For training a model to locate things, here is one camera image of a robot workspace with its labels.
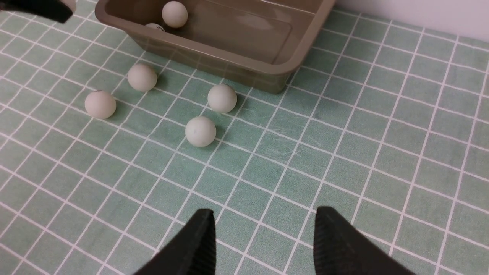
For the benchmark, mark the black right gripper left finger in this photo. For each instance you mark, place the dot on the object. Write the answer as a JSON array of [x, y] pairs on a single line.
[[192, 251]]

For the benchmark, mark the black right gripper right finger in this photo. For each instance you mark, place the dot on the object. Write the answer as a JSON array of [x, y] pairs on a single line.
[[340, 249]]

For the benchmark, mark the white ball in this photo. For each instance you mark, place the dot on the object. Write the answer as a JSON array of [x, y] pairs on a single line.
[[100, 104], [155, 26], [222, 98], [200, 131], [174, 14], [142, 77]]

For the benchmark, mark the green checked tablecloth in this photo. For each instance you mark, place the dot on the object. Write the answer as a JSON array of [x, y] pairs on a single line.
[[386, 122]]

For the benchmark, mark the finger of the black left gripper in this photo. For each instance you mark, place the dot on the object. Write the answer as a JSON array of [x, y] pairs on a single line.
[[55, 10]]

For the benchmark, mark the white ball logo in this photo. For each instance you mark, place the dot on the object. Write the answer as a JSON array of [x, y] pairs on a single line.
[[71, 4]]

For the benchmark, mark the olive brown plastic bin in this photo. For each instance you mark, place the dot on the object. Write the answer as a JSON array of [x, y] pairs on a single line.
[[257, 43]]

